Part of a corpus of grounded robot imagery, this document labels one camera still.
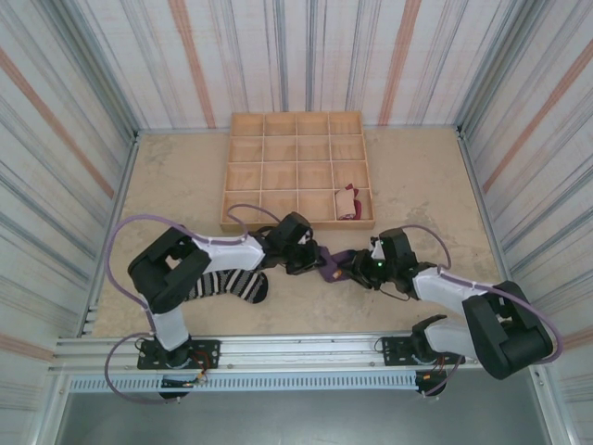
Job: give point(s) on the beige purple-striped sock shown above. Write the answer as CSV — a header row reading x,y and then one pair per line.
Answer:
x,y
344,204

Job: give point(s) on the purple sock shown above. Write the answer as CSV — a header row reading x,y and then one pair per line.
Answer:
x,y
330,269

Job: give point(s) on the black white striped sock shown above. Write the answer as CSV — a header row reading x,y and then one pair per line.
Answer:
x,y
241,285

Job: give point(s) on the black round mount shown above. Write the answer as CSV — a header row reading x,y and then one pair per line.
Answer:
x,y
428,387
173,396

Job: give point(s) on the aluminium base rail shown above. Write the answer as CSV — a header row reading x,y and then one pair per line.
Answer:
x,y
301,347

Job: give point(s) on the aluminium side profile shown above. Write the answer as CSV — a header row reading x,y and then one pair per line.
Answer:
x,y
477,185
124,185

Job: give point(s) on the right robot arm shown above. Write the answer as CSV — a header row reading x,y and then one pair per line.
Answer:
x,y
440,287

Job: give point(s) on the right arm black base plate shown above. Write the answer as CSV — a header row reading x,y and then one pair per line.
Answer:
x,y
391,345

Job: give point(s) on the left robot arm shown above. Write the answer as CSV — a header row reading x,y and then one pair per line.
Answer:
x,y
227,250

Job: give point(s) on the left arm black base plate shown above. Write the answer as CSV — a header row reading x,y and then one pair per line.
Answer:
x,y
208,347

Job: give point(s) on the wooden compartment tray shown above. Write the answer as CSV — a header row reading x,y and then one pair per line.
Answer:
x,y
278,157

